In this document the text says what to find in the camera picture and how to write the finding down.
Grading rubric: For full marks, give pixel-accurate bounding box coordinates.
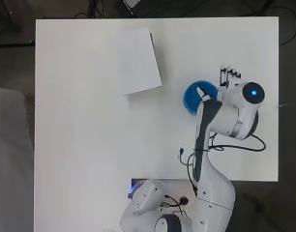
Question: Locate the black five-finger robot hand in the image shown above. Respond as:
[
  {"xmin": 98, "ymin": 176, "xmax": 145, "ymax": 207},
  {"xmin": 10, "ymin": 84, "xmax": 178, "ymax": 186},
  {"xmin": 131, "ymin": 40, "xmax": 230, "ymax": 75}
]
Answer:
[{"xmin": 195, "ymin": 65, "xmax": 243, "ymax": 102}]

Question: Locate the blue round tub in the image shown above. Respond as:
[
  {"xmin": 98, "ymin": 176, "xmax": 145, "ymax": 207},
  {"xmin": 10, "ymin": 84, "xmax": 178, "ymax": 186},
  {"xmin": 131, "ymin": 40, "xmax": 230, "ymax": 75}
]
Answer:
[{"xmin": 182, "ymin": 79, "xmax": 220, "ymax": 117}]

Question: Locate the white paper sheet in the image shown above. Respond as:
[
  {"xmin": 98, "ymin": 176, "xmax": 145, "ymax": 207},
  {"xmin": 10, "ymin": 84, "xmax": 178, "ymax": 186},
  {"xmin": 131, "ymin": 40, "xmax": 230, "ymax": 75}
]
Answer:
[{"xmin": 116, "ymin": 26, "xmax": 163, "ymax": 97}]

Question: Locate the grey cloth cover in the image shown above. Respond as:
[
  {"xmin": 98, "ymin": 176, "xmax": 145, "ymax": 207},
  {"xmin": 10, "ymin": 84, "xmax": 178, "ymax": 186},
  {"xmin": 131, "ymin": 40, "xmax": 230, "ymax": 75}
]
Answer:
[{"xmin": 0, "ymin": 86, "xmax": 36, "ymax": 232}]

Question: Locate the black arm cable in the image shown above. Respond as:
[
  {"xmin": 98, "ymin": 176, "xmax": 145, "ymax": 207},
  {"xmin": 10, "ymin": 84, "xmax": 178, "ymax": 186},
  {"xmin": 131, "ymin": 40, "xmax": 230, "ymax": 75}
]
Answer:
[{"xmin": 208, "ymin": 132, "xmax": 267, "ymax": 153}]

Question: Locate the black floor cable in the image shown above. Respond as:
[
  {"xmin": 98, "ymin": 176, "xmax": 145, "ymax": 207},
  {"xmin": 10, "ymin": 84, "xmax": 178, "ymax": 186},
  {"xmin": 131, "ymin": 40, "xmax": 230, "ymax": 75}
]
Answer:
[{"xmin": 277, "ymin": 4, "xmax": 296, "ymax": 46}]

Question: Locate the blue-tipped cable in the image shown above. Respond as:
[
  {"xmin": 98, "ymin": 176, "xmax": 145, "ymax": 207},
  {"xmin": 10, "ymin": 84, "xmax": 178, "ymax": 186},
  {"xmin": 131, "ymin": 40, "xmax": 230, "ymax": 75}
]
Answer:
[{"xmin": 178, "ymin": 147, "xmax": 198, "ymax": 189}]

